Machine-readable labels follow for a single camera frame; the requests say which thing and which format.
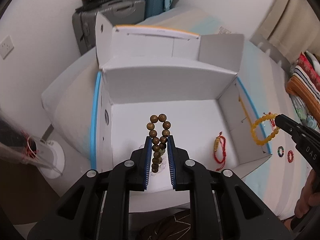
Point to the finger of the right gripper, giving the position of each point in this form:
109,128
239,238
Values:
290,124

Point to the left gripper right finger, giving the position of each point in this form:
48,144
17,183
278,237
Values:
189,175

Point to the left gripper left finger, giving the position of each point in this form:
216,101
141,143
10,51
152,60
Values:
129,175

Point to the red cord bracelet gold tube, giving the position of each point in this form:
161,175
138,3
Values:
219,152

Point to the right hand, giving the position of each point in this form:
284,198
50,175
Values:
309,196

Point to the floral quilt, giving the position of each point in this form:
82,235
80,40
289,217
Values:
303,113

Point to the striped folded blanket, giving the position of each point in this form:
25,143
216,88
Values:
304,82

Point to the striped bed sheet mattress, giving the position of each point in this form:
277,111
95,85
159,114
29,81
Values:
68,102

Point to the white round stool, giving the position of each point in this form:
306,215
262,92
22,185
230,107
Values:
53,157

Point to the white cardboard box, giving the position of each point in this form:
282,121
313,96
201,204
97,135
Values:
192,78

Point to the beige curtain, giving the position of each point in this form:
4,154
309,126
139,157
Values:
292,27

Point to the clear plastic bag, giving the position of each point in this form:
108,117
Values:
17,145

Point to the white wall socket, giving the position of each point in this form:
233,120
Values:
6,47

